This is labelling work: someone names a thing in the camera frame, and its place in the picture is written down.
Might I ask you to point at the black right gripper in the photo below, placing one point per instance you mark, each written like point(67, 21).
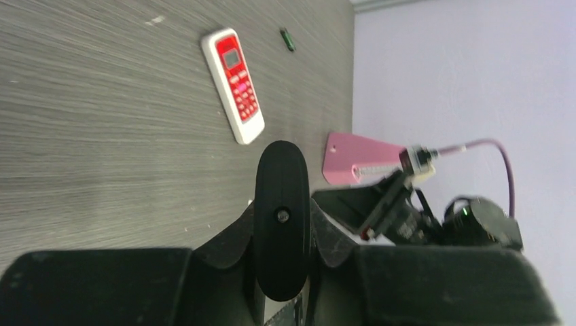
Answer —
point(392, 208)

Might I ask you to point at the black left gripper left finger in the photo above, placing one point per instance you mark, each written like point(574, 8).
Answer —
point(211, 285)

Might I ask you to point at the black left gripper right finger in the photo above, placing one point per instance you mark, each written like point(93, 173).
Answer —
point(369, 284)

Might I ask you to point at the white remote control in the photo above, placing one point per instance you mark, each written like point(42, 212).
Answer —
point(231, 76)

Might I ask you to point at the pink metronome box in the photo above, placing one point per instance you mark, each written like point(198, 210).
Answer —
point(352, 159)

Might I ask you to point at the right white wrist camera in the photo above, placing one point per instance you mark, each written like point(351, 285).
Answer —
point(417, 162)

